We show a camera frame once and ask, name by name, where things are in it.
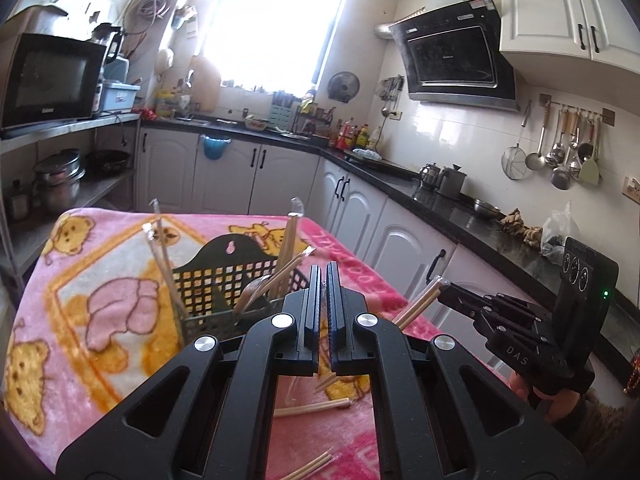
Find steel kettle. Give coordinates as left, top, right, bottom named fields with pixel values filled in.
left=418, top=162, right=441, bottom=191

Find stacked metal pots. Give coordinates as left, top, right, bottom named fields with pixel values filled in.
left=32, top=148, right=86, bottom=214

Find bright window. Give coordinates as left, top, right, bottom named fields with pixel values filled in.
left=197, top=0, right=352, bottom=94

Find metal shelf rack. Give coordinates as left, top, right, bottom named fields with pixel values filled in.
left=0, top=110, right=144, bottom=281

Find ginger root pile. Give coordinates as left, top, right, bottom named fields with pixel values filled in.
left=501, top=208, right=544, bottom=249

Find black wok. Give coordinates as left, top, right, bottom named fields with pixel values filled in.
left=84, top=148, right=132, bottom=177

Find black plastic utensil basket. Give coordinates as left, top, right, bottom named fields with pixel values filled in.
left=170, top=234, right=312, bottom=348

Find chopsticks pair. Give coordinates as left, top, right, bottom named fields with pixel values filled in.
left=142, top=223, right=187, bottom=346
left=149, top=198, right=169, bottom=281
left=391, top=277, right=447, bottom=329
left=274, top=197, right=307, bottom=282
left=233, top=247, right=317, bottom=314
left=312, top=373, right=347, bottom=396

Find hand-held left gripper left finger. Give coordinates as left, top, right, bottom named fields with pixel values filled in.
left=55, top=264, right=321, bottom=480

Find green knife block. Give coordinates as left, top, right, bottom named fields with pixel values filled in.
left=269, top=91, right=296, bottom=134

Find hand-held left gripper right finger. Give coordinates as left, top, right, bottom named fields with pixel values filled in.
left=327, top=262, right=586, bottom=480

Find black electric kettle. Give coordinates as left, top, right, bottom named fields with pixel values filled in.
left=90, top=22, right=124, bottom=67

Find blue plastic bin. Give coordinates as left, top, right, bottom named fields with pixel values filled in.
left=97, top=82, right=142, bottom=114

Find white cutting board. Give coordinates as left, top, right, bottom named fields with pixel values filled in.
left=192, top=55, right=222, bottom=114

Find row of condiment bottles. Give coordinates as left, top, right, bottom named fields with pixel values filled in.
left=329, top=117, right=384, bottom=154

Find person's right forearm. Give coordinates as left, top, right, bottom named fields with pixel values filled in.
left=560, top=390, right=640, bottom=467

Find black countertop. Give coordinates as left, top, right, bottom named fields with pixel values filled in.
left=139, top=115, right=640, bottom=362

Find blue hanging cabinet bin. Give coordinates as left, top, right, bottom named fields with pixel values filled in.
left=201, top=133, right=233, bottom=162

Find hanging cooking tools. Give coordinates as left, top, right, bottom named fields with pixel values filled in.
left=375, top=74, right=405, bottom=117

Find steel bowl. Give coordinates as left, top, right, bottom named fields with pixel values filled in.
left=472, top=198, right=503, bottom=219

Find clear plastic bag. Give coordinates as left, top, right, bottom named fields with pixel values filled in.
left=538, top=200, right=581, bottom=264

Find pink printed bear blanket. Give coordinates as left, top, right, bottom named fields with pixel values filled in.
left=0, top=207, right=442, bottom=480

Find wall fan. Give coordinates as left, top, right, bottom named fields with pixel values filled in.
left=327, top=71, right=361, bottom=106

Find white upper cabinets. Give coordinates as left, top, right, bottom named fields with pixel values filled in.
left=499, top=0, right=640, bottom=69

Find row of hanging ladles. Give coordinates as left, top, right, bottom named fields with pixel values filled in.
left=501, top=93, right=617, bottom=192

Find black range hood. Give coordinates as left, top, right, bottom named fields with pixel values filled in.
left=388, top=0, right=519, bottom=112

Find pile of chopsticks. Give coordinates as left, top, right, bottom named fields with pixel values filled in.
left=274, top=396, right=352, bottom=480

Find person's right hand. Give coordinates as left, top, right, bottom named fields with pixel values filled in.
left=510, top=375, right=582, bottom=427

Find coiled hose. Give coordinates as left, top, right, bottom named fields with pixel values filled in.
left=134, top=0, right=174, bottom=22

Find black microwave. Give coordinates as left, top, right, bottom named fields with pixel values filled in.
left=0, top=32, right=109, bottom=134

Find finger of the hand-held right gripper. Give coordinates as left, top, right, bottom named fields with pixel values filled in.
left=449, top=282, right=554, bottom=325
left=438, top=287, right=506, bottom=336

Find steel lidded pot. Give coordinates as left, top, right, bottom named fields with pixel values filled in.
left=438, top=163, right=469, bottom=199

